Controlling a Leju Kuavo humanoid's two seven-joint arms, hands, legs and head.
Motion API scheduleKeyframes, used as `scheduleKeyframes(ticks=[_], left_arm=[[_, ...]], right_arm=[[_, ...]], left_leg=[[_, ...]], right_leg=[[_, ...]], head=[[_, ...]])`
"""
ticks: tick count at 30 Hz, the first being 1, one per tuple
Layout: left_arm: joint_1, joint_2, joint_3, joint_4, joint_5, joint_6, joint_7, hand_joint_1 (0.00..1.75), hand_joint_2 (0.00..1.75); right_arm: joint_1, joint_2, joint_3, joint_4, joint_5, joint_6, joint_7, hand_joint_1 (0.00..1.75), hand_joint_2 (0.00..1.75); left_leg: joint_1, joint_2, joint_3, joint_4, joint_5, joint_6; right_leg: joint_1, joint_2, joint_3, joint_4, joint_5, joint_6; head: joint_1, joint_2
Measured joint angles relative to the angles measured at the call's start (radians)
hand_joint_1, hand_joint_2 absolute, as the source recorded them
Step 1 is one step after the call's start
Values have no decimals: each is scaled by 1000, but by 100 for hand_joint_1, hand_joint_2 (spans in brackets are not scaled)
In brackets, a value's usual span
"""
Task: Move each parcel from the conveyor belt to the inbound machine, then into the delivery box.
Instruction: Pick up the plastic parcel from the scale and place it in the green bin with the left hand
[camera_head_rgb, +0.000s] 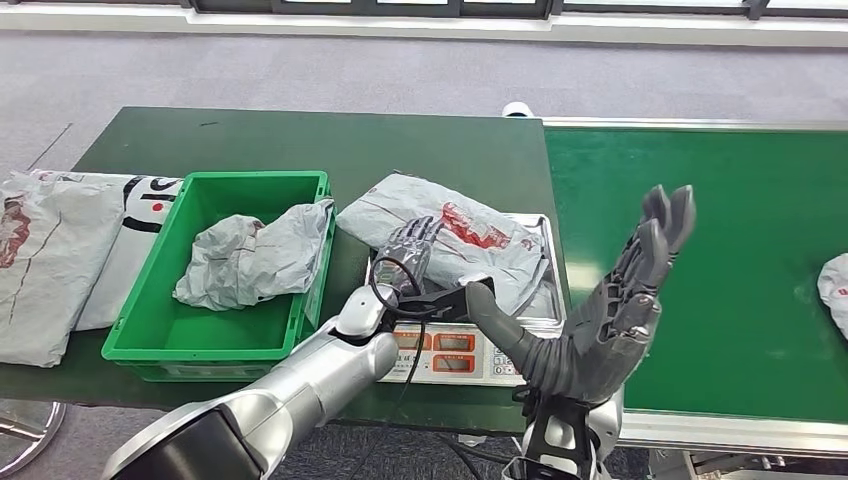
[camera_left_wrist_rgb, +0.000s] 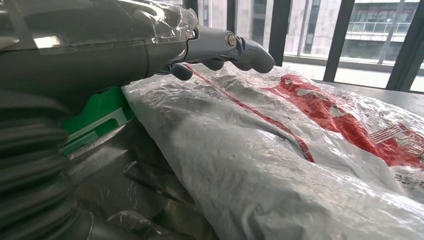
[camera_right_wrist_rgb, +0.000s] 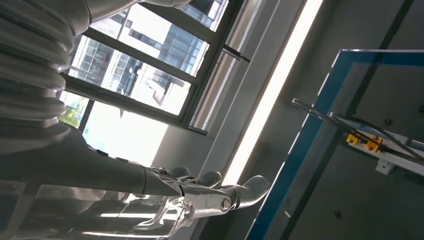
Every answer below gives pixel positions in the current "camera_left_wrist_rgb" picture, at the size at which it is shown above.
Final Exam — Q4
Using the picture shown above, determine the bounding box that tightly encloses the long grey parcel red stripe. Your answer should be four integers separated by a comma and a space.
121, 62, 424, 240

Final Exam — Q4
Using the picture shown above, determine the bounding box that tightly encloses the green plastic crate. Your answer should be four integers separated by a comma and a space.
60, 86, 137, 156

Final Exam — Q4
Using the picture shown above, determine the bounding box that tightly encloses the dark window frame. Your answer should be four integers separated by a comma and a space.
182, 0, 424, 94

